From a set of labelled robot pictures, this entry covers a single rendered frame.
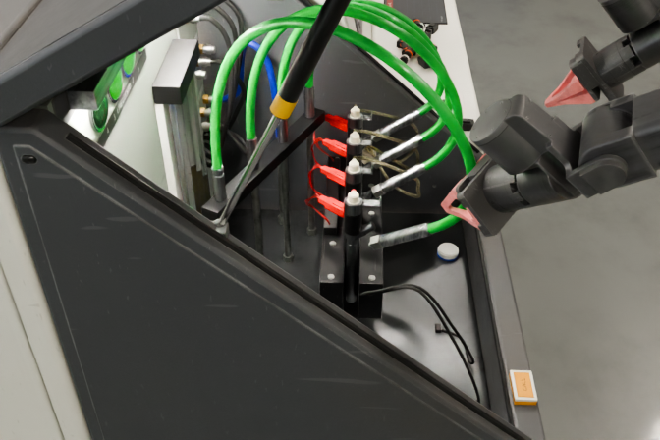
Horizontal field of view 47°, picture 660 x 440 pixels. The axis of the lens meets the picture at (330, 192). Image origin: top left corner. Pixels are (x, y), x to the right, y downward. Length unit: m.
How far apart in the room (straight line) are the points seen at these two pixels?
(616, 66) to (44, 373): 0.85
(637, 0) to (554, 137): 0.36
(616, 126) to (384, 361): 0.35
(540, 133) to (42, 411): 0.66
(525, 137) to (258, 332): 0.34
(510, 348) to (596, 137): 0.47
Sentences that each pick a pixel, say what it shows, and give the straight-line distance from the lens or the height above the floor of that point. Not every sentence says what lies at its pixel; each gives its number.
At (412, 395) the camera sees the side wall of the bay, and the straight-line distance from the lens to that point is 0.90.
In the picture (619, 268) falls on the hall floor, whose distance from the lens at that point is 2.81.
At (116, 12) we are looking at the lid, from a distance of 0.60.
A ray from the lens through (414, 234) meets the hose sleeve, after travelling 1.01.
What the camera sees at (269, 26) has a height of 1.41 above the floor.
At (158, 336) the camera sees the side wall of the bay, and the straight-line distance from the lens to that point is 0.85.
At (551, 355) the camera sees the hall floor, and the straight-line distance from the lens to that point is 2.46.
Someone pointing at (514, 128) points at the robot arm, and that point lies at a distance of 0.79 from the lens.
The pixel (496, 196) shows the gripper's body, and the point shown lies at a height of 1.28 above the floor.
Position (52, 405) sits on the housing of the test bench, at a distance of 0.99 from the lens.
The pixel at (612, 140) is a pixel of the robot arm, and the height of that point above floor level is 1.41.
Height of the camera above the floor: 1.81
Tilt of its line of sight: 38 degrees down
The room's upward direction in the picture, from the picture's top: straight up
